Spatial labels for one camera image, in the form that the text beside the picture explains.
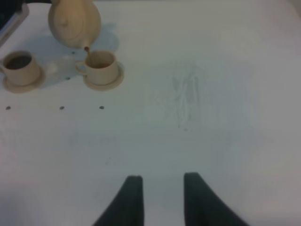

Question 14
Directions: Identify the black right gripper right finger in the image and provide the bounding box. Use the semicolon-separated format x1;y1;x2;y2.
184;172;247;226

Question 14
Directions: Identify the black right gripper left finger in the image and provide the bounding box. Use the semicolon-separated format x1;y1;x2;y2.
94;176;143;226

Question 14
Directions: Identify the beige ceramic teapot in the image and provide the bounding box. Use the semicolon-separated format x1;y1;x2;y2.
48;0;102;49

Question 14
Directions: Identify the beige right cup saucer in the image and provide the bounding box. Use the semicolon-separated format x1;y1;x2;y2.
83;61;124;91

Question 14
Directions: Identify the beige cup saucer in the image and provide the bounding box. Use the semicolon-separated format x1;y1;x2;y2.
83;61;124;91
2;68;47;94

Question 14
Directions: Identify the beige right teacup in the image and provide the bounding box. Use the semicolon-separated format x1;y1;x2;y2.
75;50;119;86

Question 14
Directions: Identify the beige teacup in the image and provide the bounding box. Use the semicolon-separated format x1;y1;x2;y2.
0;51;41;87
75;50;119;86

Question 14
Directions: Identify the beige left cup saucer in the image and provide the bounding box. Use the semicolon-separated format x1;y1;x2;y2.
2;68;47;94

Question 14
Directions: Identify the beige left teacup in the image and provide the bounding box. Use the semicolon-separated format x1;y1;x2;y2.
0;51;41;87

